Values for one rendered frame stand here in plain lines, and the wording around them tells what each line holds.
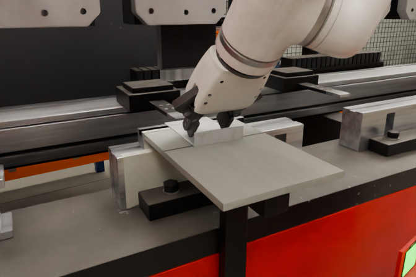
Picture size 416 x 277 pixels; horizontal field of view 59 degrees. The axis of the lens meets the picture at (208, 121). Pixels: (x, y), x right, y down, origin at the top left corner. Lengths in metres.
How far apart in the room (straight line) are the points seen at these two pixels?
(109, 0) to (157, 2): 0.55
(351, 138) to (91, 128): 0.60
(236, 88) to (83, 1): 0.23
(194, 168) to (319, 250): 0.37
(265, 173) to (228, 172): 0.05
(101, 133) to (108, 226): 0.30
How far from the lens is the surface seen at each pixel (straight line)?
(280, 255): 0.71
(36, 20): 0.54
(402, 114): 1.03
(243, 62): 0.44
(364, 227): 0.85
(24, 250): 0.60
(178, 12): 0.59
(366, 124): 0.94
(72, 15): 0.54
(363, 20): 0.43
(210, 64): 0.47
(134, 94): 0.81
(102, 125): 0.86
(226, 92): 0.50
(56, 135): 0.85
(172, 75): 0.64
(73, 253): 0.57
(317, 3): 0.41
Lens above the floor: 1.20
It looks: 17 degrees down
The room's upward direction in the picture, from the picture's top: straight up
